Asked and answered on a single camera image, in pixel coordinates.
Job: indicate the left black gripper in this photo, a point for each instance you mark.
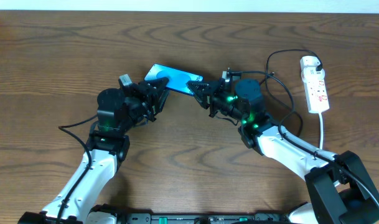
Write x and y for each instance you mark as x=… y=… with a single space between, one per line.
x=150 y=98

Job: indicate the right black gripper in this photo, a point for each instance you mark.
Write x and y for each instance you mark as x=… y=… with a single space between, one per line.
x=211 y=95

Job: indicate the blue screen Galaxy smartphone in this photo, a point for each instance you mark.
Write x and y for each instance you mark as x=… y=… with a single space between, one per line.
x=177 y=78

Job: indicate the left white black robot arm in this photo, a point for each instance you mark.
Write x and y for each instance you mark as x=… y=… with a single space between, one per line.
x=119 y=110

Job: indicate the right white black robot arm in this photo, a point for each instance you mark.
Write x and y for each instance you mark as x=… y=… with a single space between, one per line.
x=339 y=187

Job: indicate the white power strip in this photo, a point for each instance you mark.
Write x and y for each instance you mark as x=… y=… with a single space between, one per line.
x=316 y=96

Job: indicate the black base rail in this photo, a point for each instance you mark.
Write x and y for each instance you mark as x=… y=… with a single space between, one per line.
x=147 y=218

